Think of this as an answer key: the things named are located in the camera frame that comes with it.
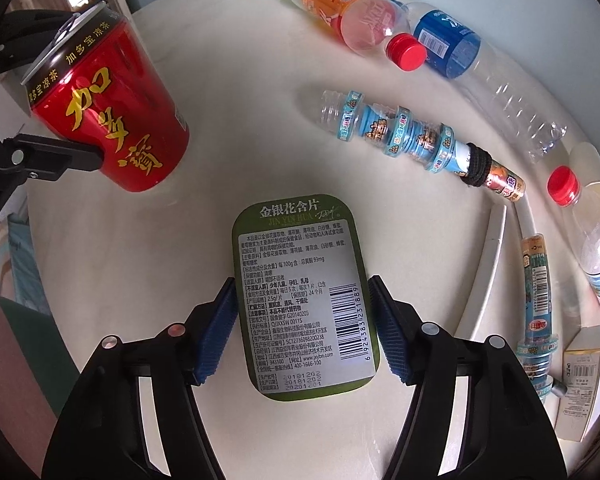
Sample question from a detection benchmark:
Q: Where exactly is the red herbal tea can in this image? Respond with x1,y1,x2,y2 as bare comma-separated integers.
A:
22,2,189,192

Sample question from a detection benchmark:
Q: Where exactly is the white marker blue end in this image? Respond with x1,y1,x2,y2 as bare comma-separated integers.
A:
454,205,506,340

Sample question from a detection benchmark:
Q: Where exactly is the green lozenge tin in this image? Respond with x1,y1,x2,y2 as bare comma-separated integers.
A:
232,194,380,402

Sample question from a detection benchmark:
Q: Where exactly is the ribbed cartoon bottle teal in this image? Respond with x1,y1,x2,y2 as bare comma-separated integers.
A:
516,234,566,401

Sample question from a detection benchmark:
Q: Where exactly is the white silver marker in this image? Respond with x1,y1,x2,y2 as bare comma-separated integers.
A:
514,195,536,240

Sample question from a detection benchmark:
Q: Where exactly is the ribbed cartoon bottle black cap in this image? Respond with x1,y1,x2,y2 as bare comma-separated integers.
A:
317,90,526,202

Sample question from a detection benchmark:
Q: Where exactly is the white gold medicine box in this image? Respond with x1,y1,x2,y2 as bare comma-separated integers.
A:
555,325,600,442

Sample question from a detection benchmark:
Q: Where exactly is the clear bottle red cap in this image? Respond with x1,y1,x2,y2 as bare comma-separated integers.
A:
546,166,600,306

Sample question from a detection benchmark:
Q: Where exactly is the white paper cup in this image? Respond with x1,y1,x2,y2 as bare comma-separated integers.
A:
569,142,600,196

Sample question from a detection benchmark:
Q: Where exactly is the blue label water bottle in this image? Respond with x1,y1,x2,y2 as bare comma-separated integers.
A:
393,0,568,162

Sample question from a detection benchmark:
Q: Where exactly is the orange label bottle red cap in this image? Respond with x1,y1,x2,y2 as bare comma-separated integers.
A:
291,0,427,72

